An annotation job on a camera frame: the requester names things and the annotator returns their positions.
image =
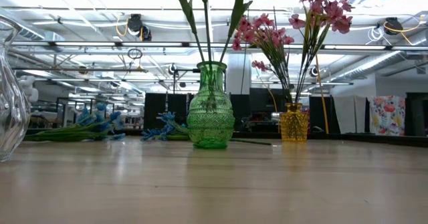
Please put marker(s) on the white artificial tulip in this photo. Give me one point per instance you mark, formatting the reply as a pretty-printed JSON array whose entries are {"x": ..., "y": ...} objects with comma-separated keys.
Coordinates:
[
  {"x": 207, "y": 33},
  {"x": 187, "y": 13}
]

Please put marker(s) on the green stems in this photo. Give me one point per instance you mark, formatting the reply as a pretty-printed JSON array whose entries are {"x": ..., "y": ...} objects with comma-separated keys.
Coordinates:
[{"x": 238, "y": 13}]

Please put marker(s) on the green glass vase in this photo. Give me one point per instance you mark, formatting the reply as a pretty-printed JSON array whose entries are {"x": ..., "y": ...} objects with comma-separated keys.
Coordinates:
[{"x": 210, "y": 117}]

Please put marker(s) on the yellow glass vase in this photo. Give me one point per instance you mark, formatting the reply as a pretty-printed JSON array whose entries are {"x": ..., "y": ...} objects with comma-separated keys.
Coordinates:
[{"x": 294, "y": 123}]

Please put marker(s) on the clear glass vase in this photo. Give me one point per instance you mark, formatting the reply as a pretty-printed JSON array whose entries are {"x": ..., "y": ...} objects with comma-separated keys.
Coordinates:
[{"x": 13, "y": 117}]

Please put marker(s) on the black partition panel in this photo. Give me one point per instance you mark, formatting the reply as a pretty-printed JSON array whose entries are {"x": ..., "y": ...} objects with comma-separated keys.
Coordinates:
[
  {"x": 316, "y": 113},
  {"x": 416, "y": 113},
  {"x": 157, "y": 107},
  {"x": 264, "y": 103}
]

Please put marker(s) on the long ceiling light bar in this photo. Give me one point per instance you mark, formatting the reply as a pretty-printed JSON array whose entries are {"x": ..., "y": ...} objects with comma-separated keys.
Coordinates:
[{"x": 150, "y": 44}]

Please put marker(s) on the white partition panel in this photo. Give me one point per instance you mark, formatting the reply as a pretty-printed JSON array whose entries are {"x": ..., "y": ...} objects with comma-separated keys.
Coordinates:
[{"x": 347, "y": 113}]

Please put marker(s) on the floral patterned cloth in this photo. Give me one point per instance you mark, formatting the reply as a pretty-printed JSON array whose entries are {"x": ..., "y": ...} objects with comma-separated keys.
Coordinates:
[{"x": 386, "y": 115}]

